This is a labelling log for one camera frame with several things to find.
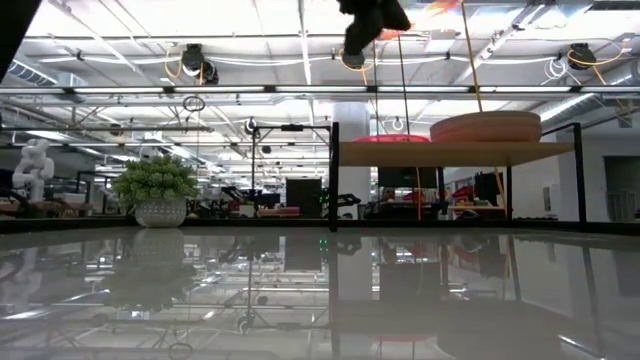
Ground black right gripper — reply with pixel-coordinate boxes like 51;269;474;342
339;0;412;54

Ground beige ceramic plate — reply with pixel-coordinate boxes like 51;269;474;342
429;110;543;127

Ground white round column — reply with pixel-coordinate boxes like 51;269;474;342
332;102;374;221

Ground long ceiling light strip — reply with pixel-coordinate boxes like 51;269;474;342
0;85;640;96

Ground black monitor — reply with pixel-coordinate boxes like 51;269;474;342
377;167;440;190

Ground black box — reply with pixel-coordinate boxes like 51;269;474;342
285;178;323;218

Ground green potted plant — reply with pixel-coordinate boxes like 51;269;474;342
110;154;200;229

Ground white humanoid robot figure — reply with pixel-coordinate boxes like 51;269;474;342
10;138;56;204

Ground black ceiling cable reel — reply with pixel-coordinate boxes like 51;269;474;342
180;43;220;85
567;43;597;71
341;48;367;70

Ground black hanging cable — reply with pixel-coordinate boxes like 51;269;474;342
396;37;412;137

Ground black stand frame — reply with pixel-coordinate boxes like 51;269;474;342
248;123;334;221

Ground wooden shelf black frame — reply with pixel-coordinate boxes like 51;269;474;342
327;122;587;232

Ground black table frame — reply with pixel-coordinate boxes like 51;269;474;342
0;215;640;235

